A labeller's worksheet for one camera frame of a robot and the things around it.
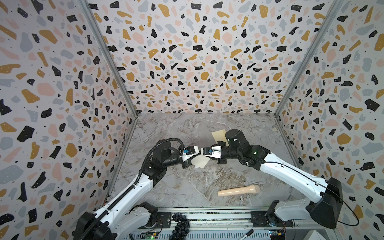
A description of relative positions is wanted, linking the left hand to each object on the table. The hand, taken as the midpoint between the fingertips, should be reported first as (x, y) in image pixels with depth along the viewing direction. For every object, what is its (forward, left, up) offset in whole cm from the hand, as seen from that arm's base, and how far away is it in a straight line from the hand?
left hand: (200, 149), depth 70 cm
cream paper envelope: (-2, 0, -7) cm, 8 cm away
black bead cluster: (-28, +8, -21) cm, 37 cm away
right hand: (+1, -2, -1) cm, 3 cm away
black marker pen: (-31, -23, -25) cm, 46 cm away
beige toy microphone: (-11, -25, -25) cm, 37 cm away
